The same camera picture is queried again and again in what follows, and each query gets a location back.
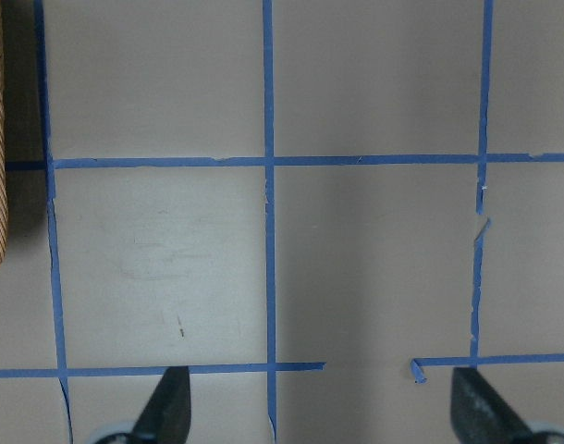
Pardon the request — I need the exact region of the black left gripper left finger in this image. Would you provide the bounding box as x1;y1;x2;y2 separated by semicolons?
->
132;366;191;444

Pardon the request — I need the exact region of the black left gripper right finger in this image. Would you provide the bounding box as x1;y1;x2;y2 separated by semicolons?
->
450;367;532;443

